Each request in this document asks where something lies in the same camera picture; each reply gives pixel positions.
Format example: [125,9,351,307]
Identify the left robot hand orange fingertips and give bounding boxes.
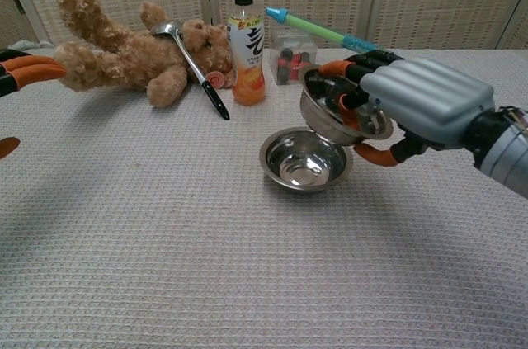
[0,49,68,161]

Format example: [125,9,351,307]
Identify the right robot hand silver back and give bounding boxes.
[318,50,496,168]

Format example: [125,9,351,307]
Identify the stainless steel bowl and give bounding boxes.
[258,125,355,195]
[297,64,395,147]

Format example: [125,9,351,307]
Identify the brown plush teddy bear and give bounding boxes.
[53,0,236,109]

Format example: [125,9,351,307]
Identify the green blue toy water gun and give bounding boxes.
[264,6,391,54]

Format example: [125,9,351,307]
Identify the clear plastic box red pieces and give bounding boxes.
[270,30,319,87]

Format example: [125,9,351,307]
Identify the orange drink plastic bottle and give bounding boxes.
[228,0,266,107]

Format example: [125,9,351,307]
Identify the grey waffle tablecloth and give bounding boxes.
[0,41,528,349]

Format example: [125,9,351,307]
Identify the steel ladle black handle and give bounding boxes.
[148,21,231,121]

